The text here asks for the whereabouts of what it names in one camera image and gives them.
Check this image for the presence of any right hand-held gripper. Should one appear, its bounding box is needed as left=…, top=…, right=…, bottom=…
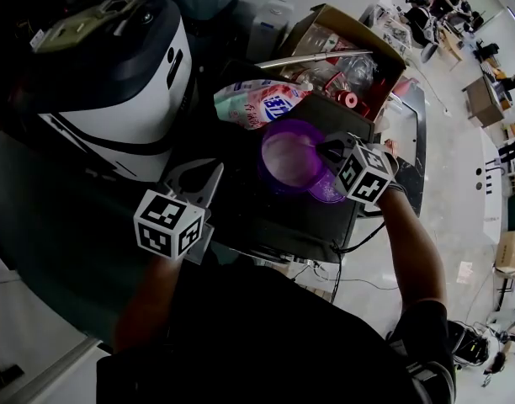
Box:
left=317, top=131, right=393, bottom=205

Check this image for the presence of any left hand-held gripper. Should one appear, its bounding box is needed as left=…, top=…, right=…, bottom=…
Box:
left=134, top=158, right=225, bottom=263

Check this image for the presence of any white powder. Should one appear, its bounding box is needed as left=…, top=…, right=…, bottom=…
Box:
left=263, top=135, right=321, bottom=184

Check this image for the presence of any person's right forearm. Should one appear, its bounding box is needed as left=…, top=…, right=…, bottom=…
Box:
left=377, top=185, right=448, bottom=311

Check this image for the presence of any person's left forearm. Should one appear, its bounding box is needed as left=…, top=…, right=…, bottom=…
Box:
left=114, top=254, right=183, bottom=353

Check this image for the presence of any pink detergent refill pouch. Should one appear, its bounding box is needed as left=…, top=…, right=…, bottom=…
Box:
left=214, top=78, right=314, bottom=130

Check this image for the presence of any purple plastic lid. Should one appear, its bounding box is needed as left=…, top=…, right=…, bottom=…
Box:
left=305, top=170, right=347, bottom=204

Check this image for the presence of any red plastic reel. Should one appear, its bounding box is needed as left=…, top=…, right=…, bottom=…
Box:
left=337, top=90, right=370, bottom=115

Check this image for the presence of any purple plastic tub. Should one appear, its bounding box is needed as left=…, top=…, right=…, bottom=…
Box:
left=257, top=120, right=326, bottom=196

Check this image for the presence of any clear crumpled plastic bag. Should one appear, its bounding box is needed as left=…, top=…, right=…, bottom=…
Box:
left=336, top=55, right=383, bottom=90

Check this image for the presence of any black marble sink cabinet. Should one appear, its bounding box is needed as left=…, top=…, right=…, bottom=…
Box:
left=358, top=84, right=427, bottom=218

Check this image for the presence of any black washing machine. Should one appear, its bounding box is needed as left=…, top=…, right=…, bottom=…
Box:
left=206, top=59, right=376, bottom=264

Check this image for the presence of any pink plastic jug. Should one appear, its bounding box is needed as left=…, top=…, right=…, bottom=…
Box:
left=394, top=77, right=421, bottom=98

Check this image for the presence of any silver metal tube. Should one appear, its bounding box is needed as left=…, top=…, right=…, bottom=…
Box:
left=255, top=49, right=374, bottom=70

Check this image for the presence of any open brown cardboard box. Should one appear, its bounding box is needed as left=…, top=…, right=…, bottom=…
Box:
left=278, top=3, right=408, bottom=121

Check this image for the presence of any white crate of small parts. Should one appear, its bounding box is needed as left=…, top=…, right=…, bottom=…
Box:
left=374, top=4, right=412, bottom=52

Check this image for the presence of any small white appliance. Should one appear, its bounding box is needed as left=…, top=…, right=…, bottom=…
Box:
left=247, top=0, right=295, bottom=61

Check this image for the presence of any brown wooden desk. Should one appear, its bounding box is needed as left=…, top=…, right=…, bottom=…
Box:
left=462, top=76, right=507, bottom=130

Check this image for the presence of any white bathtub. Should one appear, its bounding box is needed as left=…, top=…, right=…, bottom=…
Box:
left=471, top=124, right=515, bottom=243

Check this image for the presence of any closed cardboard box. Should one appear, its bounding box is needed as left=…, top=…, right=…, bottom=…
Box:
left=495, top=230, right=515, bottom=279

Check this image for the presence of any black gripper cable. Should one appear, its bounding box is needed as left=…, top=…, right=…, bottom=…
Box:
left=331, top=221, right=387, bottom=302

